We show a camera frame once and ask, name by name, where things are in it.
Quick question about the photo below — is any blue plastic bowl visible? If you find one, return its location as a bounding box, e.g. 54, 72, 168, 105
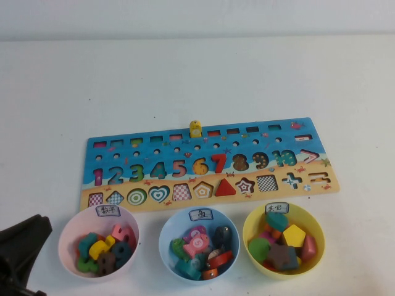
158, 207, 241, 281

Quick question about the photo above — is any yellow pentagon piece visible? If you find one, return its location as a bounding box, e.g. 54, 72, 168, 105
282, 224, 307, 249

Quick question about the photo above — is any yellow number six piece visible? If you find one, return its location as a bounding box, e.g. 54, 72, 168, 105
88, 236, 116, 260

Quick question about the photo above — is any green fish block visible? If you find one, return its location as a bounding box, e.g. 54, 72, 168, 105
170, 237, 189, 259

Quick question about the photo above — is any green number three piece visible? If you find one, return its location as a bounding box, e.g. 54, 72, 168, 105
77, 257, 99, 274

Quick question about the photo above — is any red number seven piece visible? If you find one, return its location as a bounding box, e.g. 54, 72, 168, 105
211, 153, 228, 174

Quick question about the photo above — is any paper label on yellow bowl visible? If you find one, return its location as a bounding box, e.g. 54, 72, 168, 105
265, 202, 289, 214

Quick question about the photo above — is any teal fish block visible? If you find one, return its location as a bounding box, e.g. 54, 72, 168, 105
175, 257, 203, 281

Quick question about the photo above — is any brown star piece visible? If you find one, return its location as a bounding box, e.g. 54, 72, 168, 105
267, 242, 294, 272

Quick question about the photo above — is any yellow plastic bowl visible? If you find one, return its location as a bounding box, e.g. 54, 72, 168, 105
243, 202, 326, 281

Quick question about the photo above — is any brown number eight piece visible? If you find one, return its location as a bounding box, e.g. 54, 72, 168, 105
98, 252, 117, 277

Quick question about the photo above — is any paper label on blue bowl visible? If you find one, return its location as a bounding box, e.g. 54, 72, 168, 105
189, 208, 214, 222

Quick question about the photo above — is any pink shape piece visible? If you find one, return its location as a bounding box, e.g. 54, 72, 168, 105
259, 231, 278, 245

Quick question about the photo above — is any teal oval shape piece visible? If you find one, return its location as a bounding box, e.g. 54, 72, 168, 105
265, 212, 289, 232

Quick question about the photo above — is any yellow fish block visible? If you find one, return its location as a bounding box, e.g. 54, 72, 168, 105
189, 120, 203, 139

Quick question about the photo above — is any pink fish block with five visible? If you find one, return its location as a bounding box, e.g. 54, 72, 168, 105
182, 232, 208, 258

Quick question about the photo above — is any orange fish block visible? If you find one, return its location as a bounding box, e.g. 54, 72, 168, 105
202, 268, 220, 281

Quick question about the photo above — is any green circle piece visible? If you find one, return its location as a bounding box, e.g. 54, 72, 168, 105
247, 237, 272, 263

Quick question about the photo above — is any pink trapezoid piece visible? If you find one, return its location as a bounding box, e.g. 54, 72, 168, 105
301, 236, 318, 263

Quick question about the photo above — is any red triangle piece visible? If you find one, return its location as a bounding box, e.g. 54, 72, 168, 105
215, 178, 237, 197

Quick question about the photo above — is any paper label on pink bowl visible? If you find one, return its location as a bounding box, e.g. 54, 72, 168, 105
95, 204, 120, 218

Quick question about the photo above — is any black fish block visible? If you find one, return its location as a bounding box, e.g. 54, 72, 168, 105
214, 226, 233, 251

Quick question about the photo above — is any blue sea-themed wooden puzzle board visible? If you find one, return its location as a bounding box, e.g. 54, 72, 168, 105
79, 117, 341, 213

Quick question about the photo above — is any purple fish block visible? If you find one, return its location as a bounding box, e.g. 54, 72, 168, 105
182, 225, 207, 243

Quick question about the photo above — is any pink plastic bowl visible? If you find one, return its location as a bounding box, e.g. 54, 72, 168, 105
58, 205, 140, 278

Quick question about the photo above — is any orange shape piece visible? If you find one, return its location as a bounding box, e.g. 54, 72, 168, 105
264, 223, 283, 238

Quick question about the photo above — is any red fish block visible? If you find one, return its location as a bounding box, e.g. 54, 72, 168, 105
207, 250, 235, 269

